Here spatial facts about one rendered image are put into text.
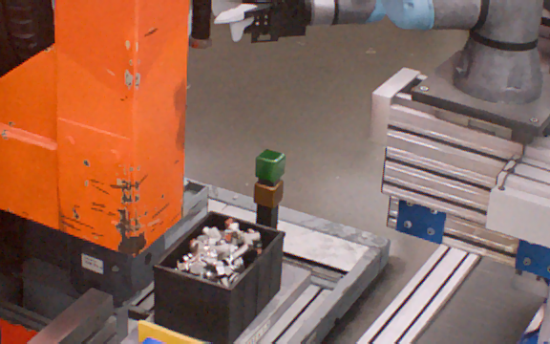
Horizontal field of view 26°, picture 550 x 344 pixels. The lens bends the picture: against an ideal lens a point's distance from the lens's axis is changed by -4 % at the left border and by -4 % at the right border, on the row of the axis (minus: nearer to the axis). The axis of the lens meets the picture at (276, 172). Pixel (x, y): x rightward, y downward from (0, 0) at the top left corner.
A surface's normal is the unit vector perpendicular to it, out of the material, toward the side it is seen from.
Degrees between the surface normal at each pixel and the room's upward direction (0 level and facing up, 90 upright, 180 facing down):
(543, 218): 90
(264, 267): 90
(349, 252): 0
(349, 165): 0
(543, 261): 90
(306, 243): 0
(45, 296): 90
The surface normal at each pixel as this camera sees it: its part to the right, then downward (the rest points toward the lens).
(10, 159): -0.45, 0.40
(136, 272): 0.89, 0.26
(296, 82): 0.06, -0.88
